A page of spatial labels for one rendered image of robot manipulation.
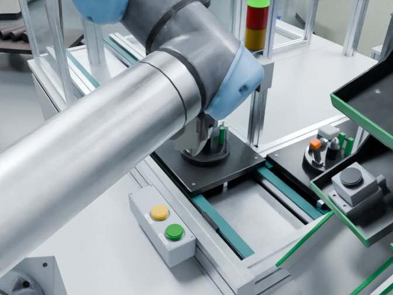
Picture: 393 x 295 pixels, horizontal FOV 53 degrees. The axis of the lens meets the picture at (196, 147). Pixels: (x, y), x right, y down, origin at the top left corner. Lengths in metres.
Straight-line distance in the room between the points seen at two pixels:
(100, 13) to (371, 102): 0.36
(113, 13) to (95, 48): 1.34
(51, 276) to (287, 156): 0.66
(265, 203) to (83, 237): 0.47
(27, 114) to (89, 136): 3.07
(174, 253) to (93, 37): 1.10
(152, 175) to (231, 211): 0.22
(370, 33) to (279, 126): 2.44
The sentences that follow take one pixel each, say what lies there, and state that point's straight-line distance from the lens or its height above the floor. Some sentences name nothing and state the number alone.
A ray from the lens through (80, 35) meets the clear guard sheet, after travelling 2.02.
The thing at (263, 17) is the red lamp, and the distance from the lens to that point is 0.95.
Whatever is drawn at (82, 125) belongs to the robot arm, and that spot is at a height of 1.46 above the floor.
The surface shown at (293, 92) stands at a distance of 1.66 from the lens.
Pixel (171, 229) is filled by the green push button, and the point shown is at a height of 0.97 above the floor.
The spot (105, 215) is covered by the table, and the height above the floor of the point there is 0.86.
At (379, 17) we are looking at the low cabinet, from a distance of 3.75.
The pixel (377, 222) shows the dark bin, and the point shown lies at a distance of 0.64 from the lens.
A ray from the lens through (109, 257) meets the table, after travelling 1.00.
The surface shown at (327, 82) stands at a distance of 1.77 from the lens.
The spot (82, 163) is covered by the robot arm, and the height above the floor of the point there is 1.45.
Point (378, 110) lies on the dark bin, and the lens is 0.57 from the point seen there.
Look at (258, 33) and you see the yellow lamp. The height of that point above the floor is 1.30.
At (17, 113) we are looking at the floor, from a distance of 3.41.
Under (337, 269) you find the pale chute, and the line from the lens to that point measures 0.77.
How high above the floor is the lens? 1.63
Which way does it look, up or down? 37 degrees down
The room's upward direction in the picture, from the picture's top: straight up
